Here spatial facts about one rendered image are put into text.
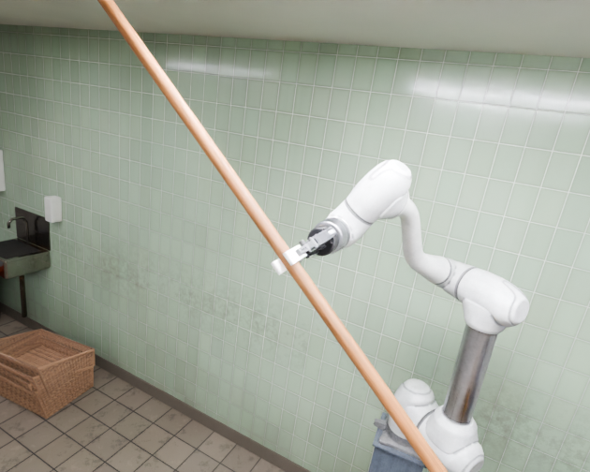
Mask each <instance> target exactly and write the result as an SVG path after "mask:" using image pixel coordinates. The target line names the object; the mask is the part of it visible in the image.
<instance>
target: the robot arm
mask: <svg viewBox="0 0 590 472"><path fill-rule="evenodd" d="M411 181H412V175H411V171H410V169H409V168H408V167H407V166H406V165H405V164H403V163H402V162H400V161H398V160H386V161H384V162H382V163H380V164H378V165H377V166H375V167H374V168H373V169H372V170H370V171H369V172H368V173H367V174H366V175H365V176H364V177H363V178H362V179H361V180H360V181H359V182H358V183H357V184H356V186H355V187H354V188H353V189H352V191H351V193H350V194H349V195H348V197H347V198H346V199H345V200H344V201H343V202H342V203H341V204H340V205H339V206H338V207H337V208H336V209H335V210H333V211H332V212H331V213H330V214H329V216H328V217H327V218H326V219H325V220H323V221H322V222H319V223H318V224H316V225H315V227H314V228H313V229H312V230H311V231H310V232H309V234H308V236H307V241H306V242H305V241H304V240H301V241H300V242H299V243H300V244H299V245H297V246H295V247H293V248H291V249H289V250H288V251H286V252H285V253H283V255H284V257H285V258H286V260H287V261H288V263H289V264H290V265H293V264H295V263H296V262H298V261H299V262H302V261H303V259H304V258H310V257H311V256H314V255H318V256H327V255H331V254H334V253H336V252H337V251H339V250H341V249H345V248H348V247H350V246H351V245H353V244H354V243H355V242H357V241H358V240H359V239H360V238H361V237H362V236H363V234H364V233H365V232H366V230H368V229H369V228H370V227H371V226H372V225H373V224H374V223H375V222H376V221H377V219H385V218H387V219H393V218H395V217H397V216H399V217H400V219H401V226H402V240H403V251H404V256H405V259H406V262H407V264H408V265H409V266H410V267H411V268H412V269H413V270H414V271H416V272H417V273H419V274H420V275H422V276H423V277H424V278H425V279H427V280H428V281H429V282H431V283H433V284H434V285H436V286H437V287H439V288H443V290H444V291H446V292H447V293H449V295H451V296H452V297H454V298H455V299H457V300H458V301H460V302H462V303H463V309H464V318H465V323H466V324H465V330H464V334H463V338H462V341H461V344H460V347H459V351H458V355H457V358H456V362H455V365H454V368H453V372H452V376H451V379H450V384H449V388H448V392H447V395H446V399H445V403H444V405H442V406H439V405H438V404H437V402H436V400H435V395H434V393H433V391H432V389H431V388H430V387H429V386H428V385H427V384H426V383H425V382H423V381H421V380H419V379H415V378H411V379H409V380H407V381H405V382H404V383H402V384H401V385H400V386H399V388H398V389H397V390H396V392H395V394H394V396H395V398H396V399H397V401H398V402H399V403H400V405H401V406H402V408H403V409H404V411H405V412H406V414H407V415H408V417H409V418H410V419H411V420H412V421H413V423H414V424H415V425H416V427H417V428H418V430H419V431H420V433H421V434H422V436H423V437H424V438H425V440H426V441H427V443H428V444H429V446H430V447H431V448H432V450H433V451H434V453H435V454H436V456H437V457H438V459H439V460H440V461H441V463H442V464H443V465H444V466H445V467H446V469H447V470H448V472H479V471H480V469H481V468H482V466H483V463H484V453H483V449H482V446H481V444H480V443H479V442H478V441H479V439H478V432H477V430H478V427H477V424H476V422H475V420H474V419H473V414H474V410H475V407H476V404H477V401H478V398H479V393H480V389H481V386H482V383H483V380H484V377H485V374H486V372H487V369H488V365H489V362H490V359H491V357H492V353H493V350H494V344H495V341H496V338H497V335H498V334H499V333H501V332H502V331H503V330H505V329H506V327H514V326H517V325H519V324H520V323H521V322H523V321H524V319H525V318H526V316H527V314H528V311H529V301H528V300H527V298H526V296H525V295H524V294H523V293H522V292H521V291H520V290H519V289H518V288H517V287H516V286H514V285H513V284H511V282H509V281H507V280H506V279H504V278H502V277H500V276H498V275H496V274H494V273H490V272H488V271H484V270H482V269H479V268H477V267H474V266H471V265H468V264H465V263H462V262H459V261H455V260H453V259H451V258H444V257H441V256H434V255H428V254H425V253H423V250H422V241H421V230H420V215H419V211H418V209H417V207H416V205H415V204H414V202H413V201H412V200H411V199H410V198H409V192H408V189H409V187H410V186H411ZM374 426H376V427H377V428H379V429H380V430H382V431H383V433H382V436H381V437H380V438H379V440H378V442H379V444H381V445H384V446H388V447H391V448H393V449H396V450H399V451H401V452H403V453H405V454H408V455H410V456H412V457H414V458H416V459H417V460H419V461H421V459H420V457H419V455H418V454H417V453H416V452H415V451H414V449H413V448H412V446H411V445H410V444H409V442H408V441H407V439H406V438H405V436H404V435H403V433H402V432H401V430H400V429H399V428H398V426H397V425H396V423H395V422H394V420H393V419H392V418H391V416H390V414H389V415H386V418H385V420H380V419H375V422H374Z"/></svg>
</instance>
